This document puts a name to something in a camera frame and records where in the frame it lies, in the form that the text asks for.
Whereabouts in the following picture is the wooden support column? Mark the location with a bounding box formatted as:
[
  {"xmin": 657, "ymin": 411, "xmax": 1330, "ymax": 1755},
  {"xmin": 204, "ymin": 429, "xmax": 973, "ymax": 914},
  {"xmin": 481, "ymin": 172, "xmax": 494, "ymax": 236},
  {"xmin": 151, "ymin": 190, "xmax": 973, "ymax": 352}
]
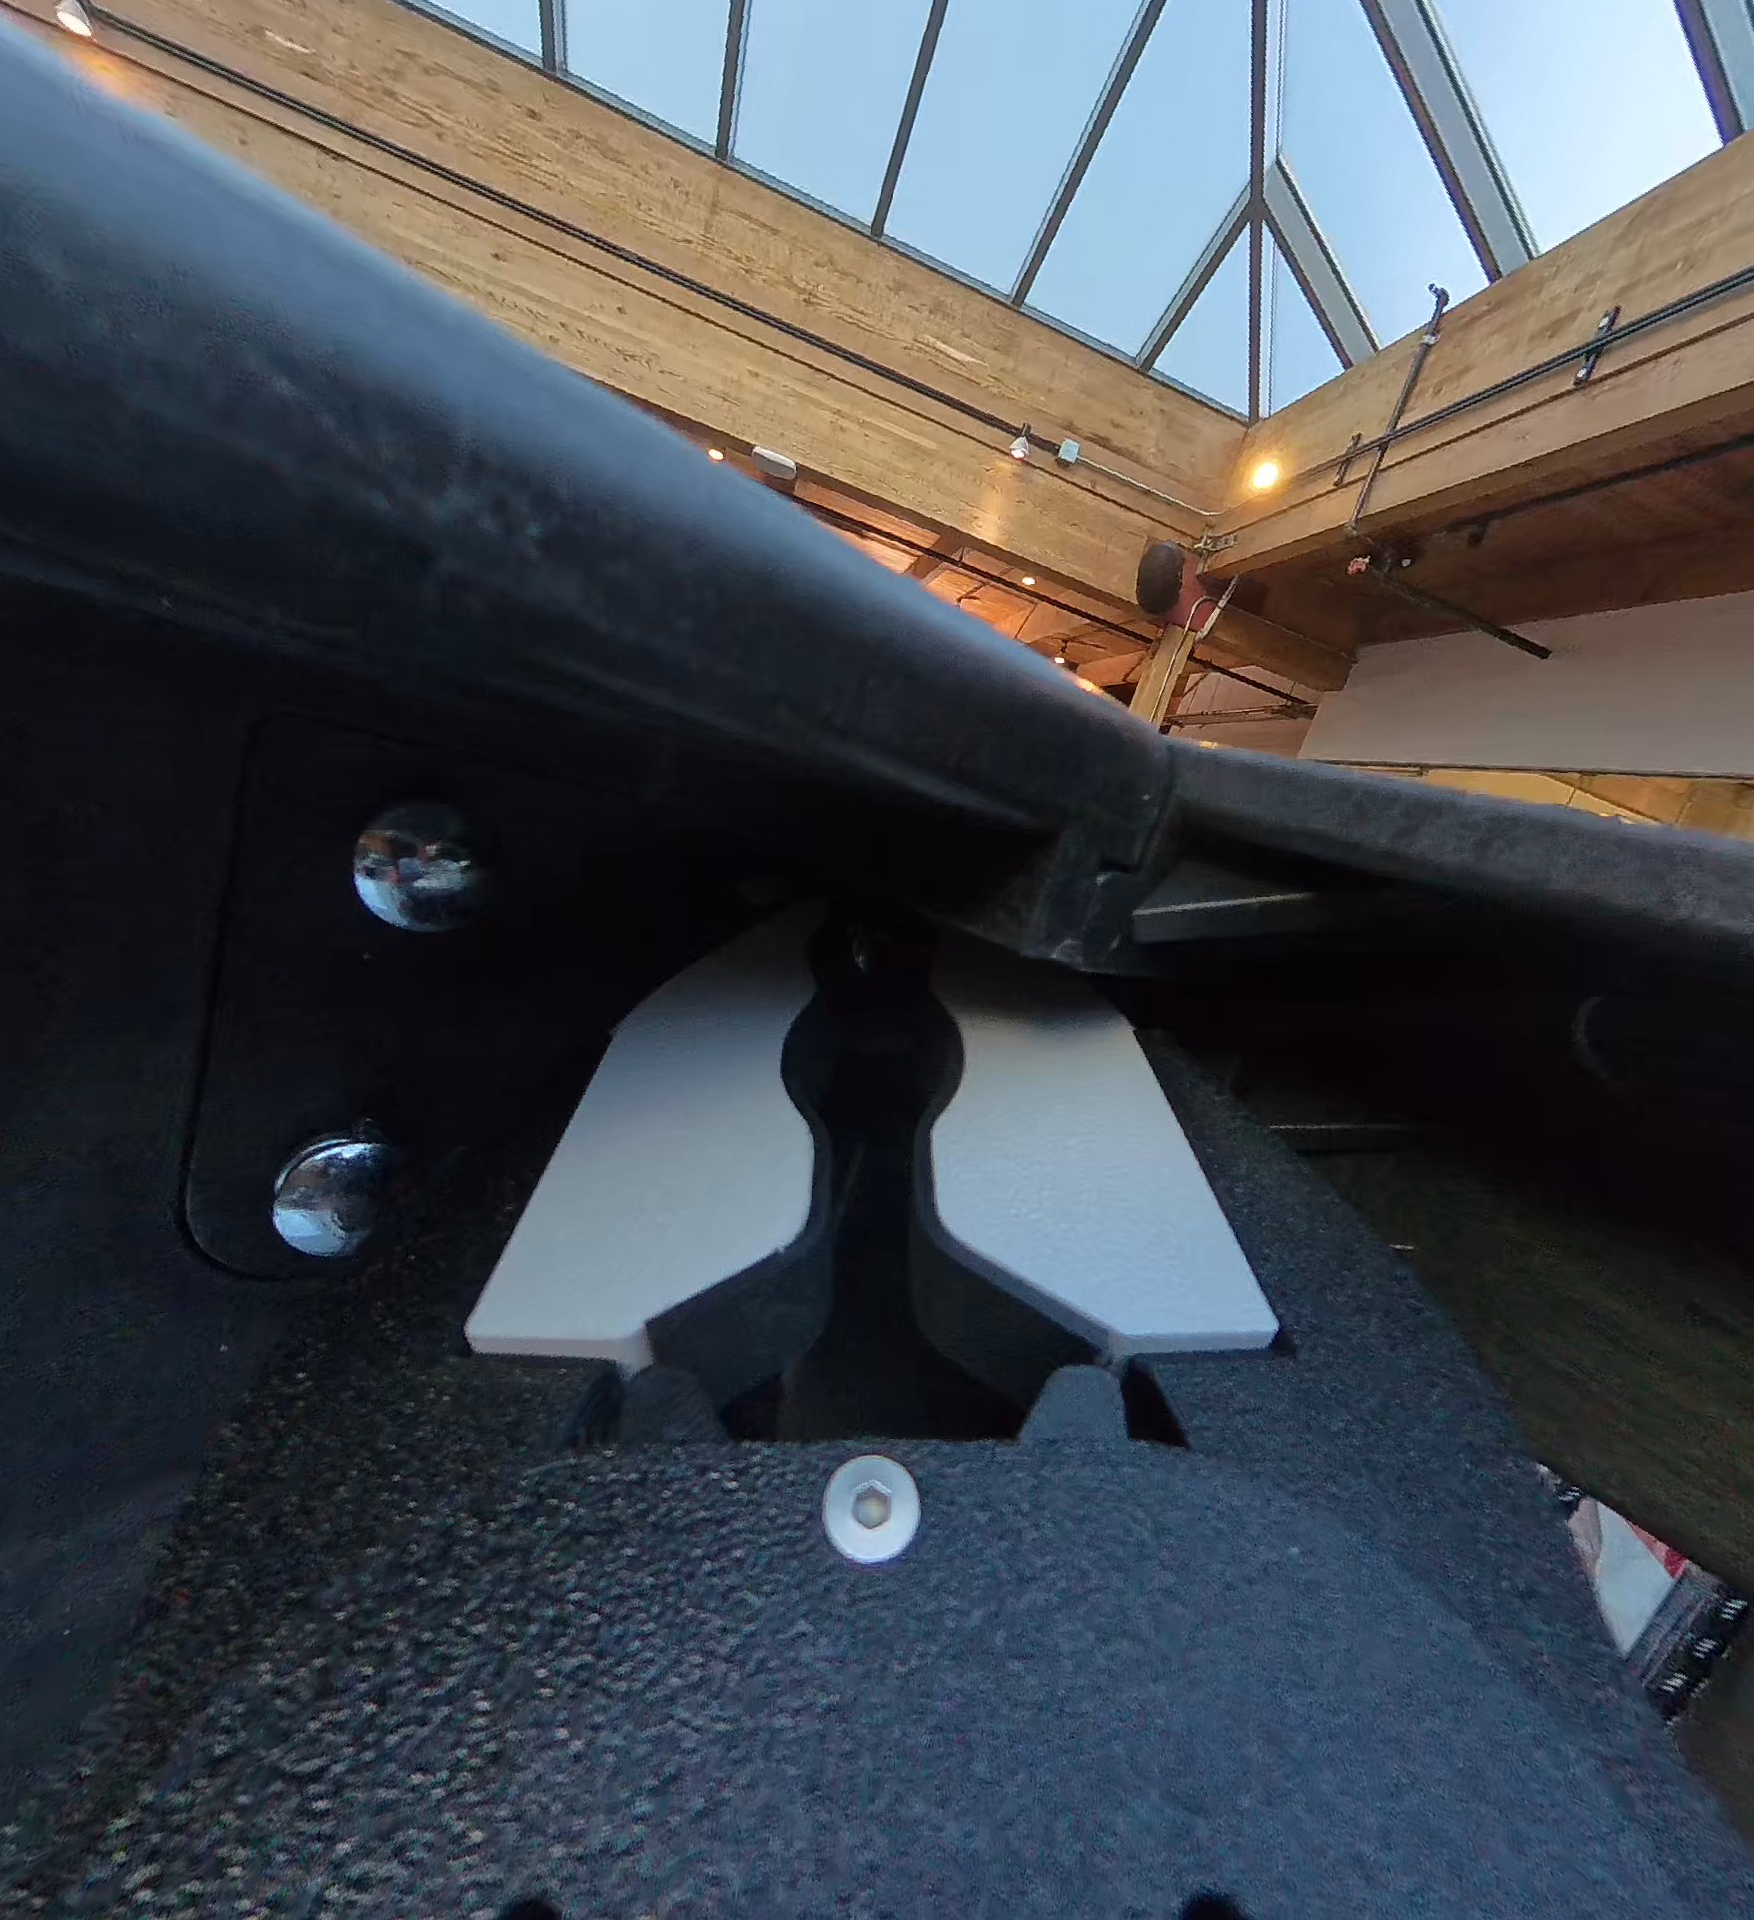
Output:
[{"xmin": 1127, "ymin": 620, "xmax": 1198, "ymax": 732}]

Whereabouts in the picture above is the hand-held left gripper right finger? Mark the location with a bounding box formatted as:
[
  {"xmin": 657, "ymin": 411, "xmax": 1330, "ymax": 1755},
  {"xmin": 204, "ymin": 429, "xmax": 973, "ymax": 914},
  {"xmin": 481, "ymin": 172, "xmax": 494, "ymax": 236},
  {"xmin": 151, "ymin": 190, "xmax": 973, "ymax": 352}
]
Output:
[{"xmin": 899, "ymin": 929, "xmax": 1279, "ymax": 1419}]

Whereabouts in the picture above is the wooden desk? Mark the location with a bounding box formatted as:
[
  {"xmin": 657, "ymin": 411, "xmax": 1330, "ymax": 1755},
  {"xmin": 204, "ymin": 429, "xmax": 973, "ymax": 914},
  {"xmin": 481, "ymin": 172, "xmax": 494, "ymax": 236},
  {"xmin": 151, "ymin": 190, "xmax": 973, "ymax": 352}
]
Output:
[{"xmin": 1313, "ymin": 1147, "xmax": 1754, "ymax": 1920}]

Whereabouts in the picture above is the black conduit pipe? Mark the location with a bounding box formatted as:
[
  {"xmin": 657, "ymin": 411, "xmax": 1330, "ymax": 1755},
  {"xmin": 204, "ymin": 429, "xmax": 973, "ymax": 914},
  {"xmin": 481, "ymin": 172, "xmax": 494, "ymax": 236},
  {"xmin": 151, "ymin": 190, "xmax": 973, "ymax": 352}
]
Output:
[{"xmin": 1342, "ymin": 283, "xmax": 1453, "ymax": 534}]

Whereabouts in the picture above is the black textured storage case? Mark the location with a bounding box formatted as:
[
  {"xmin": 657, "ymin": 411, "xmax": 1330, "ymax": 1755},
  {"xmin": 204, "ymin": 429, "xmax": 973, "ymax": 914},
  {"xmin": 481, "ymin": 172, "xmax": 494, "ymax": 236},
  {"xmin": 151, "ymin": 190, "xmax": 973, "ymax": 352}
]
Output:
[{"xmin": 0, "ymin": 0, "xmax": 1754, "ymax": 1920}]

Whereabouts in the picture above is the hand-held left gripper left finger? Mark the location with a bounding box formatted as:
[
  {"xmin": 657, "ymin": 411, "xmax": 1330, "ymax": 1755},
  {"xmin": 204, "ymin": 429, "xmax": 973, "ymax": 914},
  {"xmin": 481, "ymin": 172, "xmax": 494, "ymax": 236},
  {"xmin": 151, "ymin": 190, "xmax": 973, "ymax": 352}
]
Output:
[{"xmin": 464, "ymin": 898, "xmax": 857, "ymax": 1419}]

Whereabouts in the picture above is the glass skylight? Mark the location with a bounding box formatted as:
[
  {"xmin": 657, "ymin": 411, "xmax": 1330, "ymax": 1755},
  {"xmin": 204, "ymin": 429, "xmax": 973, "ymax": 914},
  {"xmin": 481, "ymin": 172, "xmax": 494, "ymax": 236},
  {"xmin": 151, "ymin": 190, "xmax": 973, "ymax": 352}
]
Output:
[{"xmin": 402, "ymin": 0, "xmax": 1754, "ymax": 421}]

